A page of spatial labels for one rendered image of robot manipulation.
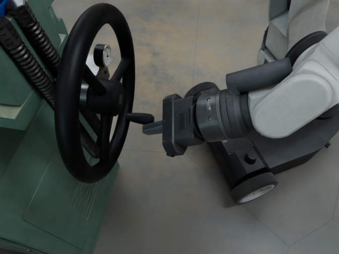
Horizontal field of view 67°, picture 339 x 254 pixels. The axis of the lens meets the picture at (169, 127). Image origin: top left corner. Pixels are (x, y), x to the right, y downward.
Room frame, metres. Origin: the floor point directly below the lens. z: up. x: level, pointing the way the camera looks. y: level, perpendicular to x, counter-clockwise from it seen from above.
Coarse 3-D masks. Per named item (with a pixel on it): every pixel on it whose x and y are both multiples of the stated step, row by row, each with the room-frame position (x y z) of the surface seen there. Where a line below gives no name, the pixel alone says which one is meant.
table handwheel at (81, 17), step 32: (96, 32) 0.28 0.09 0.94; (128, 32) 0.39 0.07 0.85; (64, 64) 0.22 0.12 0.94; (128, 64) 0.38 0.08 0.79; (64, 96) 0.19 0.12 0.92; (96, 96) 0.26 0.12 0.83; (128, 96) 0.36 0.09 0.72; (64, 128) 0.16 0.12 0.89; (128, 128) 0.30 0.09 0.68; (64, 160) 0.14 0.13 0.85
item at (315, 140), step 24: (312, 120) 0.68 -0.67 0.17; (336, 120) 0.68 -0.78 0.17; (216, 144) 0.55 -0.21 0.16; (240, 144) 0.54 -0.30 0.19; (264, 144) 0.55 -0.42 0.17; (288, 144) 0.55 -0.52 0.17; (312, 144) 0.55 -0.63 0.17; (240, 168) 0.42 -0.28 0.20; (264, 168) 0.42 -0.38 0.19; (288, 168) 0.48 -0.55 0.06
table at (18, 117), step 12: (48, 0) 0.50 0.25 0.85; (60, 36) 0.36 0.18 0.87; (60, 48) 0.34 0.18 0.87; (48, 72) 0.29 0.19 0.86; (36, 96) 0.24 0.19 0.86; (0, 108) 0.21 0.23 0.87; (12, 108) 0.21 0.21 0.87; (24, 108) 0.21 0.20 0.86; (36, 108) 0.23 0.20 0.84; (0, 120) 0.20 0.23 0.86; (12, 120) 0.19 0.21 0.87; (24, 120) 0.20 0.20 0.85
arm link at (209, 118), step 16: (176, 96) 0.32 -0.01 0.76; (192, 96) 0.31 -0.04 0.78; (208, 96) 0.28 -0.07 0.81; (176, 112) 0.28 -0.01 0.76; (192, 112) 0.27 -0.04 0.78; (208, 112) 0.25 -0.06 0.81; (176, 128) 0.25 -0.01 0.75; (192, 128) 0.24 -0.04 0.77; (208, 128) 0.23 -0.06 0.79; (176, 144) 0.23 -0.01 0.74; (192, 144) 0.23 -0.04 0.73
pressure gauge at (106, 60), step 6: (96, 48) 0.55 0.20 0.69; (102, 48) 0.55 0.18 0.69; (108, 48) 0.58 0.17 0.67; (96, 54) 0.54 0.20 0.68; (102, 54) 0.53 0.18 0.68; (108, 54) 0.57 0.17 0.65; (96, 60) 0.53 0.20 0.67; (102, 60) 0.53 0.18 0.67; (108, 60) 0.56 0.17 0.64; (102, 66) 0.53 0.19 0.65; (108, 66) 0.54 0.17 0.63
